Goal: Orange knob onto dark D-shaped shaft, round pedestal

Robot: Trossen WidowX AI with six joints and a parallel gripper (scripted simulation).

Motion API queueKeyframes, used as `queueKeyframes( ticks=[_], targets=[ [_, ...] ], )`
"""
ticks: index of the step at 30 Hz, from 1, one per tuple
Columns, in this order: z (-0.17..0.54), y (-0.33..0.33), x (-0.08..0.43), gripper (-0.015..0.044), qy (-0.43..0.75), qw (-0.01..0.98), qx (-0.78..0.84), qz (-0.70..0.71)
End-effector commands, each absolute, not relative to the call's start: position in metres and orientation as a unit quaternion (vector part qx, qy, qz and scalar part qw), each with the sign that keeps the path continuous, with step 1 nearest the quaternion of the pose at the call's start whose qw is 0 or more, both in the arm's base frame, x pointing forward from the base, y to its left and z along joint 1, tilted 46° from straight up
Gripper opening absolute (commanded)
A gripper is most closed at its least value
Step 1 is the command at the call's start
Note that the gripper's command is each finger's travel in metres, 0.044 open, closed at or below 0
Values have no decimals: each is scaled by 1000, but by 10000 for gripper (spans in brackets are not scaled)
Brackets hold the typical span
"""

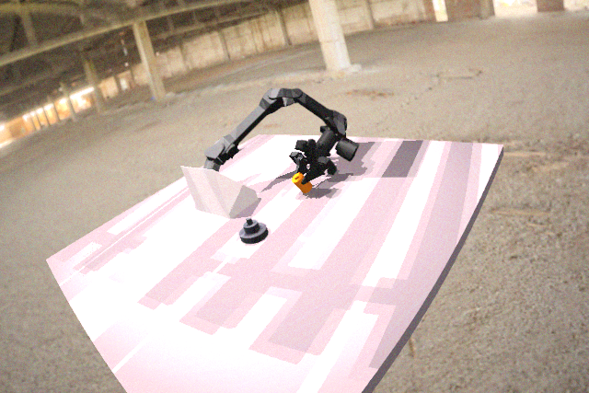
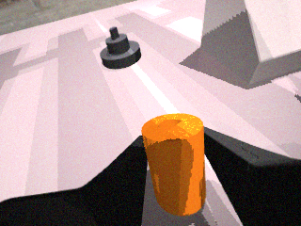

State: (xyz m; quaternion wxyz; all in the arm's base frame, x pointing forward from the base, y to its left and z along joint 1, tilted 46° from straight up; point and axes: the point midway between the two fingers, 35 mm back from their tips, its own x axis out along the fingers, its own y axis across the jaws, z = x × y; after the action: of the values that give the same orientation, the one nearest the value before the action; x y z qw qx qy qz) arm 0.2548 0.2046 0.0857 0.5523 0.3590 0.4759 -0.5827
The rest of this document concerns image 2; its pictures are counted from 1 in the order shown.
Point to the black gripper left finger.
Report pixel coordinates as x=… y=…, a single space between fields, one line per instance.
x=114 y=197

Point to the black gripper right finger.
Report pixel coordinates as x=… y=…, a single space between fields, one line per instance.
x=264 y=188

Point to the orange knob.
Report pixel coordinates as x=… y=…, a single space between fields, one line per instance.
x=174 y=145

